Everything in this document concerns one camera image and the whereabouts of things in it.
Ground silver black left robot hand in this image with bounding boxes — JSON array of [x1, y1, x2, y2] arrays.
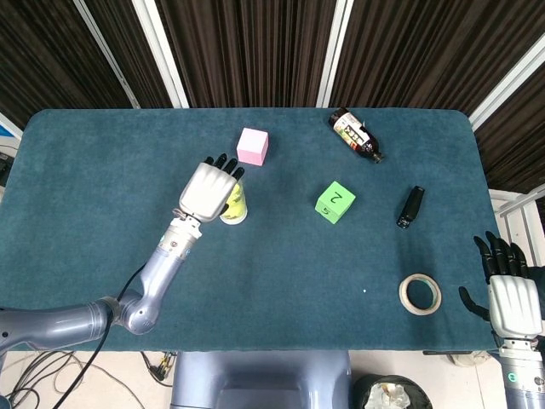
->
[[177, 153, 246, 223]]

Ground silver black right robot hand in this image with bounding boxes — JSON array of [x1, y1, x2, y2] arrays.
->
[[458, 231, 545, 342]]

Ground clear plastic ball tube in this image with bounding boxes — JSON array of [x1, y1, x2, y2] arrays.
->
[[219, 178, 250, 227]]

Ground pink foam cube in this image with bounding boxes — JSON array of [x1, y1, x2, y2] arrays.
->
[[235, 127, 270, 167]]

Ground blue table cloth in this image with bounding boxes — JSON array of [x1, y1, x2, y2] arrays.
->
[[0, 107, 506, 353]]

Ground beige masking tape roll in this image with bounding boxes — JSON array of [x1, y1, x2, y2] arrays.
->
[[399, 273, 443, 316]]

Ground green numbered foam cube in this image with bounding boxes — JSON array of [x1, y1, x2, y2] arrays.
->
[[314, 180, 357, 225]]

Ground dark brown curtain panel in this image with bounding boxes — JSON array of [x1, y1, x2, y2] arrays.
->
[[0, 0, 134, 129], [84, 0, 174, 109], [155, 0, 340, 109], [473, 83, 545, 195], [330, 0, 545, 112]]

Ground black trash bin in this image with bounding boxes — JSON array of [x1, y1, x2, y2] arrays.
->
[[352, 374, 433, 409]]

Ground dark brown labelled bottle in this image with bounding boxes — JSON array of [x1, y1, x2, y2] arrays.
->
[[328, 107, 386, 164]]

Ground black power plug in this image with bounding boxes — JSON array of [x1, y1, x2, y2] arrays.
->
[[142, 351, 178, 387]]

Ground blue grey robot torso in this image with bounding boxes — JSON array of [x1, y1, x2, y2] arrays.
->
[[169, 349, 354, 409]]

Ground dark equipment box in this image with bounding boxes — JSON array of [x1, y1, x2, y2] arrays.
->
[[0, 143, 19, 188]]

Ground blue white panel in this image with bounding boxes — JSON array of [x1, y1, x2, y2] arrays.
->
[[0, 111, 23, 144]]

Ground grey metal frame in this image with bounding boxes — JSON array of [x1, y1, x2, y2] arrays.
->
[[488, 187, 545, 219]]

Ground white partition post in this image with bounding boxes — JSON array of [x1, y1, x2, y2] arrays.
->
[[72, 0, 141, 110], [467, 37, 545, 131], [130, 0, 191, 109], [315, 0, 358, 108]]

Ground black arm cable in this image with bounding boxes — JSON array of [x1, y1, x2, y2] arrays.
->
[[53, 262, 150, 409]]

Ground grey floor cable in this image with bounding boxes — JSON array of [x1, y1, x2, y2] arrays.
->
[[0, 352, 146, 409]]

